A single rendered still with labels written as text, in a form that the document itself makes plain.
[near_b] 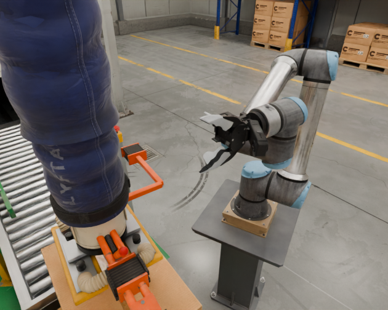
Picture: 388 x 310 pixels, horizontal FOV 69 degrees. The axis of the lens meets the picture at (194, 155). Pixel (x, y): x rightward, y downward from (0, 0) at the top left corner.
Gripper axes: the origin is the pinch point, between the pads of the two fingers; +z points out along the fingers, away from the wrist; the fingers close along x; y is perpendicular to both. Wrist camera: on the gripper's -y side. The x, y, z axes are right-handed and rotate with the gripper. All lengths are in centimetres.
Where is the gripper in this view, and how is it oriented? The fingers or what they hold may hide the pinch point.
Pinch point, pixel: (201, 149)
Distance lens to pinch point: 66.0
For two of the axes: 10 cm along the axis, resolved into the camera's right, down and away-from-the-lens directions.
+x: 0.0, -8.4, -5.5
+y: -5.6, -4.6, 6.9
